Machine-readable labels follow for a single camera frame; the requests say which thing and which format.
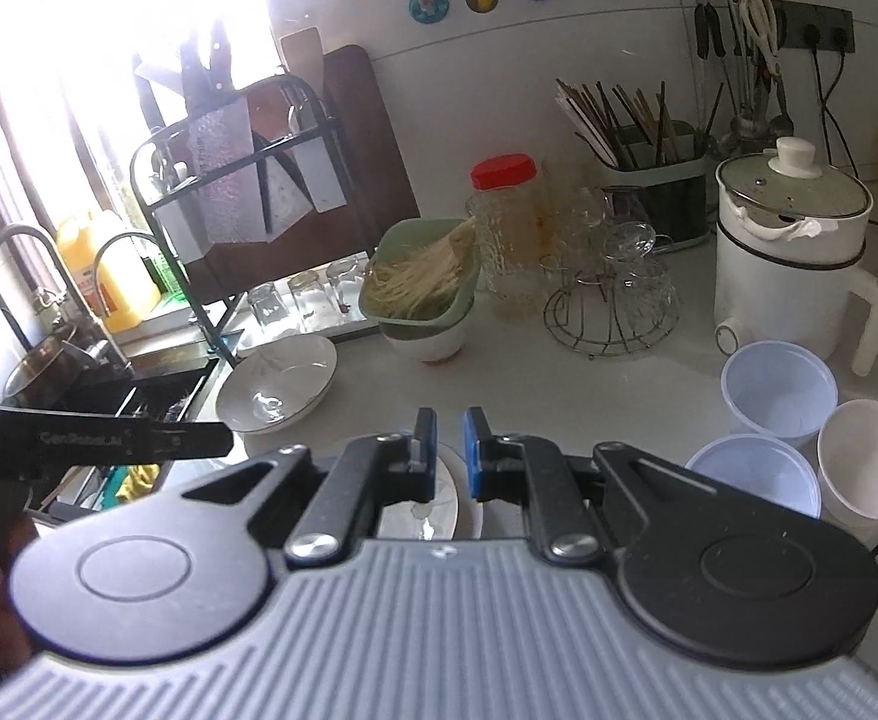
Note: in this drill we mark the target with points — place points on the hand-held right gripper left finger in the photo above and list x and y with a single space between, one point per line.
425 457

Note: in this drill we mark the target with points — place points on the short steel faucet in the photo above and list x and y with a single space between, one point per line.
120 235

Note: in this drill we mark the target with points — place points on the green bottle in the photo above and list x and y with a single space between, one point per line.
163 277

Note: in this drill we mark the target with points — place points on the black kitchen sink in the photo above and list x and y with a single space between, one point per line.
161 390

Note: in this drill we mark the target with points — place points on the white electric pot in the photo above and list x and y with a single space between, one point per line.
784 270

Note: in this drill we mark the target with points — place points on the glass jar with red lid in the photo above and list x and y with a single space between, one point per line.
510 240

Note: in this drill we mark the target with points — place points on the steel drip tray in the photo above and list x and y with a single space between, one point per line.
349 326

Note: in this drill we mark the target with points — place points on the green colander with noodles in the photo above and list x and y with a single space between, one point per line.
416 277

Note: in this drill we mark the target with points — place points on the green chopstick holder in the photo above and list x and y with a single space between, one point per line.
679 195

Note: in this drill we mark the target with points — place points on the white bowl under colander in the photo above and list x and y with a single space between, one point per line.
428 341

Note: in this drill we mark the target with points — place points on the white patterned plate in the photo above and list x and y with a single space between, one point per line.
420 521

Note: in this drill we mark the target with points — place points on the hanging kitchen utensils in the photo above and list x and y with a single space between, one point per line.
746 37

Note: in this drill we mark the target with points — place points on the steel pot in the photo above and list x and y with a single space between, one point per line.
42 367

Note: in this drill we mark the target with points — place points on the yellow detergent bottle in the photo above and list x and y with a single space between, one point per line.
109 277

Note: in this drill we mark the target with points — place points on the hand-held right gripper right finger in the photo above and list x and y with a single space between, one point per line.
475 457

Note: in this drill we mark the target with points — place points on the steel cleaver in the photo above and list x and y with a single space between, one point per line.
218 165

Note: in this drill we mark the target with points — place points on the plain white bowl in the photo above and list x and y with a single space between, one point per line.
870 465

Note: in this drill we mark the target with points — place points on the brown wooden cutting board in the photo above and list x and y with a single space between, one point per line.
379 165

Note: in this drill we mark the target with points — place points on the tall steel faucet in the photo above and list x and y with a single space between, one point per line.
64 266

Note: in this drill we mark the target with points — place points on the black wall power strip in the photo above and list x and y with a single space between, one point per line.
814 26

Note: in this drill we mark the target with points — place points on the cluster of glass cups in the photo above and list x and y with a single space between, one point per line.
619 240

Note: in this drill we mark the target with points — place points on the white bowl with gold rim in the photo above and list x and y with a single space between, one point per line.
278 382

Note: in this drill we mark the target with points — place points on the black dish rack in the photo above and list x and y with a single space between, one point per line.
221 181

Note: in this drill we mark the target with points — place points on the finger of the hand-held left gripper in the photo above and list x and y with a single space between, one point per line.
191 441

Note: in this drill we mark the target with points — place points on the steel kitchen knife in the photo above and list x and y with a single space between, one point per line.
296 187

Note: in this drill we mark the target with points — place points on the drinking glass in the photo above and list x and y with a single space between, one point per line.
345 289
306 298
266 307

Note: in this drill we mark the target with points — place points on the yellow cloth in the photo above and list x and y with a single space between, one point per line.
139 480

